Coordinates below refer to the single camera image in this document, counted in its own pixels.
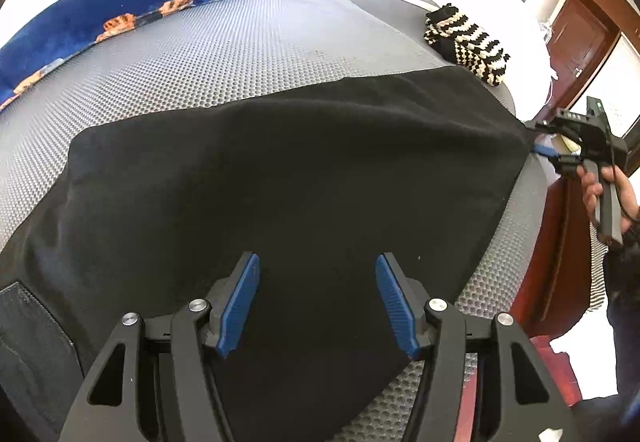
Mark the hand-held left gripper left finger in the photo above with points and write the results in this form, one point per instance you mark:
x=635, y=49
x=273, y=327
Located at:
x=242, y=302

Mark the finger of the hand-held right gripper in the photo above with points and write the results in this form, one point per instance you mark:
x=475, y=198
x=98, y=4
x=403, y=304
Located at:
x=540, y=125
x=545, y=151

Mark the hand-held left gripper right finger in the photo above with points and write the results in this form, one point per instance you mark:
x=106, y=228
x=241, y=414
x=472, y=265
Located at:
x=395, y=307

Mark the black pants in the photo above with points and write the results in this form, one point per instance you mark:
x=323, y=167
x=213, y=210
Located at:
x=300, y=182

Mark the person's right forearm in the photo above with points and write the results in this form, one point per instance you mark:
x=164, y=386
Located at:
x=631, y=232

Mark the person's right hand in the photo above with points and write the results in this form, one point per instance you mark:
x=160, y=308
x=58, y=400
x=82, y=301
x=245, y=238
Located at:
x=590, y=192

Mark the brown wooden door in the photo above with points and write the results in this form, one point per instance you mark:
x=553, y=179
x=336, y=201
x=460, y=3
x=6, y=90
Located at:
x=580, y=36

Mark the striped knitted cloth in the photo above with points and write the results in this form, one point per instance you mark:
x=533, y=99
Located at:
x=470, y=46

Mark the person's dark clothing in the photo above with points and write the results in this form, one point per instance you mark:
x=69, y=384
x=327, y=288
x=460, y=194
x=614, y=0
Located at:
x=625, y=347

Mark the grey mesh mat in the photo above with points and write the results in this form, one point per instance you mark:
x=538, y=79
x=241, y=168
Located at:
x=200, y=51

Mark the blue plush blanket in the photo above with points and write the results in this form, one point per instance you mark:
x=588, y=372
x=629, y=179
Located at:
x=100, y=6

